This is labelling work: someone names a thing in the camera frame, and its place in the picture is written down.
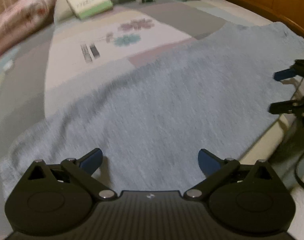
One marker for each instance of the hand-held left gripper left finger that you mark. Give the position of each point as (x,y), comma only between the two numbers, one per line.
(90,160)

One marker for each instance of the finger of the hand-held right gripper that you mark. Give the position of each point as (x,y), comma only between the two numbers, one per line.
(284,75)
(285,107)

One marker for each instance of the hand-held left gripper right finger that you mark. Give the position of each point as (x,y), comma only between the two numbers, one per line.
(209,162)

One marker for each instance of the pink floral folded quilt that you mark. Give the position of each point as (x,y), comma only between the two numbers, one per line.
(19,22)

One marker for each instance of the green and white book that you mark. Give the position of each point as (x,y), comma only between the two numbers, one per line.
(89,3)

